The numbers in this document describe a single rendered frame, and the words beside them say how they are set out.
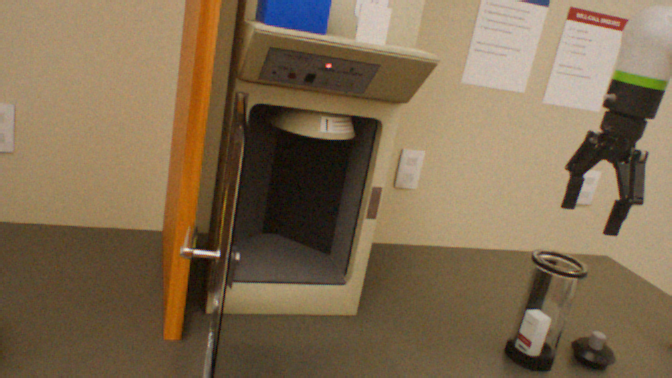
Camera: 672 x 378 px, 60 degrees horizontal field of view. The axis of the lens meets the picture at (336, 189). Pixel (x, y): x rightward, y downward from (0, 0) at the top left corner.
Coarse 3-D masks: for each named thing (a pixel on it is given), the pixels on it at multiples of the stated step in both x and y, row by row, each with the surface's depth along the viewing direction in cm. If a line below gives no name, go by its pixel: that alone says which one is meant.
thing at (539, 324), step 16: (544, 256) 118; (560, 256) 118; (544, 272) 112; (576, 272) 110; (528, 288) 116; (544, 288) 112; (560, 288) 111; (576, 288) 112; (528, 304) 115; (544, 304) 113; (560, 304) 112; (528, 320) 115; (544, 320) 113; (560, 320) 113; (512, 336) 119; (528, 336) 115; (544, 336) 114; (560, 336) 116; (528, 352) 116; (544, 352) 115
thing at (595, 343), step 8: (592, 336) 122; (600, 336) 122; (576, 344) 123; (584, 344) 123; (592, 344) 122; (600, 344) 122; (576, 352) 122; (584, 352) 121; (592, 352) 121; (600, 352) 121; (608, 352) 122; (584, 360) 121; (592, 360) 120; (600, 360) 119; (608, 360) 120; (592, 368) 121; (600, 368) 121
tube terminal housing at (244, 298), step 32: (256, 0) 97; (352, 0) 101; (416, 0) 104; (352, 32) 103; (416, 32) 106; (256, 96) 102; (288, 96) 104; (320, 96) 105; (352, 96) 107; (224, 128) 110; (384, 128) 111; (224, 160) 106; (384, 160) 114; (352, 256) 122; (256, 288) 115; (288, 288) 117; (320, 288) 119; (352, 288) 122
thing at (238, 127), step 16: (240, 96) 94; (240, 112) 82; (240, 128) 73; (240, 144) 72; (224, 208) 86; (224, 224) 75; (224, 240) 75; (224, 256) 76; (208, 336) 83; (208, 352) 80; (208, 368) 81
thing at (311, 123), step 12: (288, 108) 111; (300, 108) 110; (276, 120) 113; (288, 120) 111; (300, 120) 110; (312, 120) 109; (324, 120) 110; (336, 120) 111; (348, 120) 114; (300, 132) 109; (312, 132) 109; (324, 132) 110; (336, 132) 111; (348, 132) 113
